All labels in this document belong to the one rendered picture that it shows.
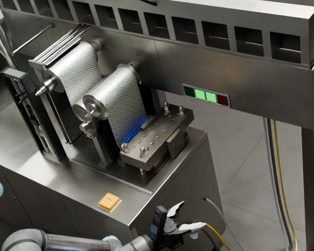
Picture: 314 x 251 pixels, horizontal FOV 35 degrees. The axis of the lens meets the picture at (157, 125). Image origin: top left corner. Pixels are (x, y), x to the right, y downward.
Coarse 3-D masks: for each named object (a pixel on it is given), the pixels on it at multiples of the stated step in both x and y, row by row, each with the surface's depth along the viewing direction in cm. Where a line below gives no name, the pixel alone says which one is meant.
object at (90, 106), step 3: (90, 102) 227; (87, 105) 228; (90, 105) 226; (93, 105) 226; (96, 105) 226; (87, 108) 230; (90, 108) 229; (93, 108) 227; (96, 108) 226; (99, 108) 227; (90, 111) 230; (96, 111) 227; (99, 111) 227; (93, 114) 230; (96, 114) 228; (99, 114) 229
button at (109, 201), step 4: (108, 196) 231; (112, 196) 230; (104, 200) 230; (108, 200) 229; (112, 200) 228; (116, 200) 228; (100, 204) 229; (104, 204) 228; (108, 204) 227; (112, 204) 227; (116, 204) 229; (104, 208) 229; (108, 208) 226; (112, 208) 227
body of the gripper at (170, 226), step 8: (168, 224) 170; (176, 224) 169; (168, 232) 167; (152, 240) 168; (160, 240) 169; (168, 240) 168; (176, 240) 170; (152, 248) 166; (160, 248) 170; (168, 248) 172
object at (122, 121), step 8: (136, 96) 242; (128, 104) 239; (136, 104) 244; (120, 112) 235; (128, 112) 240; (136, 112) 245; (144, 112) 250; (112, 120) 232; (120, 120) 237; (128, 120) 242; (136, 120) 247; (112, 128) 234; (120, 128) 238; (128, 128) 243; (120, 136) 240
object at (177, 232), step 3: (174, 231) 167; (177, 231) 167; (180, 231) 166; (183, 231) 166; (186, 231) 166; (189, 231) 166; (171, 234) 166; (174, 234) 166; (177, 234) 166; (180, 234) 166; (183, 234) 166
